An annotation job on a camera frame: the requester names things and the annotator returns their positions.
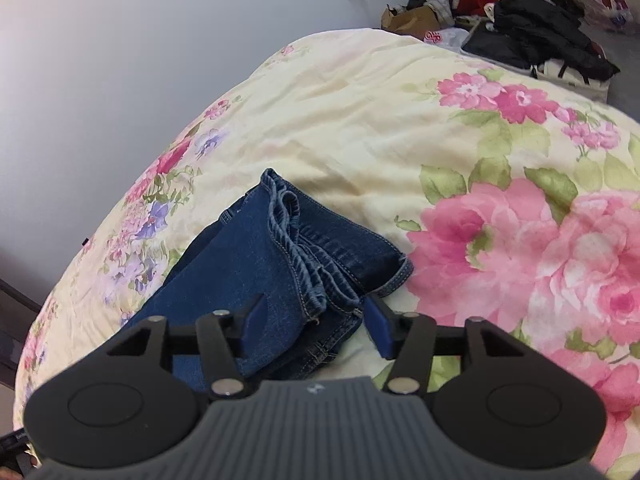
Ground blue denim jeans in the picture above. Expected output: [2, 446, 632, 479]
[125, 169, 412, 384]

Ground brown cardboard box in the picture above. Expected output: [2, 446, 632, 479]
[381, 6, 440, 40]

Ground red white plastic bag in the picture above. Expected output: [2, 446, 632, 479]
[585, 0, 634, 32]

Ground pile of dark clothes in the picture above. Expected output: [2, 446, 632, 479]
[407, 0, 620, 81]

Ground floral yellow bed quilt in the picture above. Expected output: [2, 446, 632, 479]
[13, 29, 639, 479]

